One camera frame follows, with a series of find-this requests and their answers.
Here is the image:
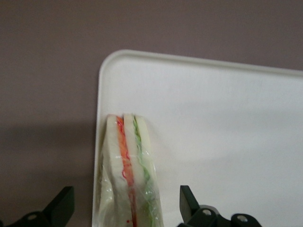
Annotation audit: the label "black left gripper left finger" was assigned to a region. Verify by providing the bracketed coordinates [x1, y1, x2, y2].
[0, 186, 75, 227]

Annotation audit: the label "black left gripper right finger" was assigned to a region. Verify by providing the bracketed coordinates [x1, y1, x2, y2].
[176, 185, 263, 227]

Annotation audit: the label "plastic sandwich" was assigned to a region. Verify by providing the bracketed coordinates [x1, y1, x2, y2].
[98, 113, 165, 227]

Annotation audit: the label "cream plastic tray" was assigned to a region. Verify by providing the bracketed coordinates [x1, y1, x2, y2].
[91, 49, 303, 227]

